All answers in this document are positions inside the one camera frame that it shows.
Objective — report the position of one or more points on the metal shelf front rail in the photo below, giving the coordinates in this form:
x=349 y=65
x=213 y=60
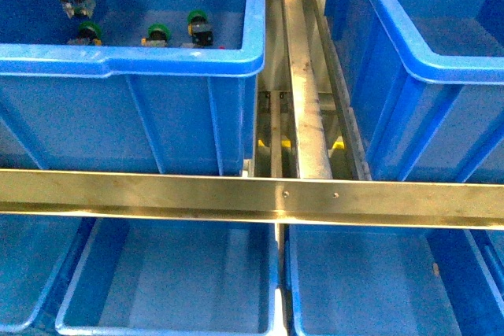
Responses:
x=317 y=201

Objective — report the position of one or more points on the green push button right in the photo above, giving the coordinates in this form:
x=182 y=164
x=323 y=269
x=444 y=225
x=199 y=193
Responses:
x=199 y=29

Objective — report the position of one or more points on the blue lower-shelf bin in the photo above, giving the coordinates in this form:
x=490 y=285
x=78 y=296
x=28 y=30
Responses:
x=39 y=255
x=146 y=277
x=395 y=281

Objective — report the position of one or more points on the black switch contact block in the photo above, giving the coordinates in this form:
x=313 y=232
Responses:
x=78 y=8

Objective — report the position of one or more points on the blue lower-shelf bin far left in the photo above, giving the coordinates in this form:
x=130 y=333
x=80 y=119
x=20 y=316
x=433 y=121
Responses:
x=39 y=255

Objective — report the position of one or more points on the green push button left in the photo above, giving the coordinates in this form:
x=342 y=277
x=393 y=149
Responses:
x=89 y=34

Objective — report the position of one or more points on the green push button middle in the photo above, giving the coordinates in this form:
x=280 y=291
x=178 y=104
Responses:
x=158 y=35

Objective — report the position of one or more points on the green push button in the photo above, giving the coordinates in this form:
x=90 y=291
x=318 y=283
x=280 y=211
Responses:
x=158 y=35
x=89 y=34
x=199 y=29

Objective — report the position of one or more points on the metal divider rail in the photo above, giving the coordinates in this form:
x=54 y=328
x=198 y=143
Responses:
x=310 y=146

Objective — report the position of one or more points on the blue plastic bin with buttons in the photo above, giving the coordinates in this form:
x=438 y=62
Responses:
x=123 y=107

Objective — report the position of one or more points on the blue plastic bin, empty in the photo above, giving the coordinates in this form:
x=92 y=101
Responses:
x=425 y=81

